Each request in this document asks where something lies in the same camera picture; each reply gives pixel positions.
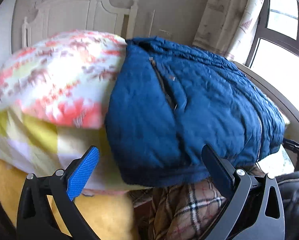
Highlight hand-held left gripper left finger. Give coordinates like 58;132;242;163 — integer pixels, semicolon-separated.
16;145;100;240

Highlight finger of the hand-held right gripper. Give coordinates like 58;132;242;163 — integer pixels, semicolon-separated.
283;138;299;153

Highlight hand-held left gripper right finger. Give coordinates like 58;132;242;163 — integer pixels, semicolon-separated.
201;144;285;240

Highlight blue quilted jacket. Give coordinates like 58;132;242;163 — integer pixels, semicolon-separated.
104;36;286;188

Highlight plaid cloth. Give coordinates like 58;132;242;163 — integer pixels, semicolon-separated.
129;165;265;240

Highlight yellow flowered bed sheet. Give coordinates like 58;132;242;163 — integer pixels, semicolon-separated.
0;152;140;240

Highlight floral quilt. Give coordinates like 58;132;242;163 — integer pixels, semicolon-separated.
0;29;295;197

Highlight dark-framed window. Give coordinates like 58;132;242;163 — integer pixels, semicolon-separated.
246;0;299;75

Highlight printed curtain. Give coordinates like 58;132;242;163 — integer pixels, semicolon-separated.
192;0;269;62

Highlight white wooden headboard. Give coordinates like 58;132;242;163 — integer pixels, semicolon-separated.
22;0;138;48

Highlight white pole lamp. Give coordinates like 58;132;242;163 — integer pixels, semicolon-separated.
149;9;155;37

